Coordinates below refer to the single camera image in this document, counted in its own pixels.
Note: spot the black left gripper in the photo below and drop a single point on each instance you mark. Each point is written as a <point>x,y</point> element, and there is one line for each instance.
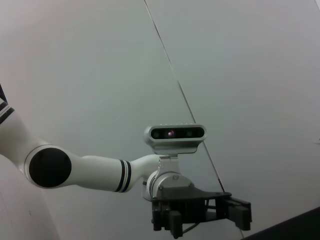
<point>190,200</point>

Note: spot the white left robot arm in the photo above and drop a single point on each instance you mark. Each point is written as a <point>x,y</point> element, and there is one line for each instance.
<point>95,172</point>

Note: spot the black tablecloth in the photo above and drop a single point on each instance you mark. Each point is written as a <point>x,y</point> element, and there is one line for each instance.
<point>300,227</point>

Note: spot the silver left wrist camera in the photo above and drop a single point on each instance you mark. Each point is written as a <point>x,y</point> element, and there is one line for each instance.
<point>175,140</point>

